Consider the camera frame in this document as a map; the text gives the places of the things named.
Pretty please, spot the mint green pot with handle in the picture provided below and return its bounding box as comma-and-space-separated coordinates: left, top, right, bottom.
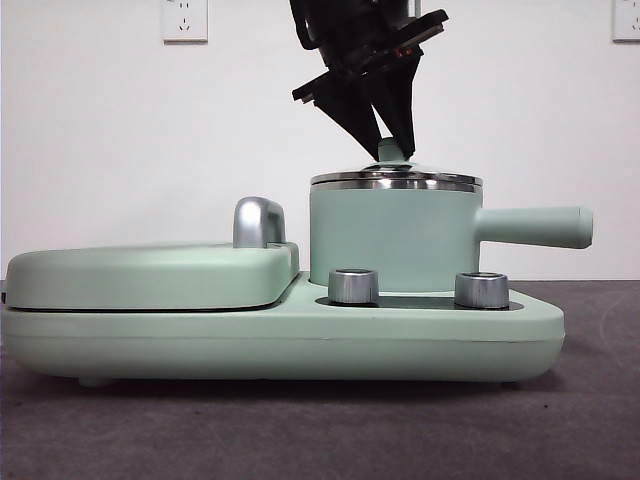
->
308, 182, 595, 296

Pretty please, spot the mint green breakfast machine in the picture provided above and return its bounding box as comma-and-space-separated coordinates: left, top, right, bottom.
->
0, 195, 567, 389

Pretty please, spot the silver control knob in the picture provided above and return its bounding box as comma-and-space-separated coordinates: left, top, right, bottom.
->
327, 268, 380, 306
453, 271, 511, 309

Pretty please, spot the glass pot lid green knob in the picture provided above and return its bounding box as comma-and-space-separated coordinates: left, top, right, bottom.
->
309, 137, 485, 192

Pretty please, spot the chrome grill lid handle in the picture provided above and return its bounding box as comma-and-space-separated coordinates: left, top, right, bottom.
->
232, 195, 287, 250

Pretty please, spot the white wall power outlet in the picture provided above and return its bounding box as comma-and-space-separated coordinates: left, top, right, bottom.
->
612, 0, 640, 44
160, 0, 209, 44

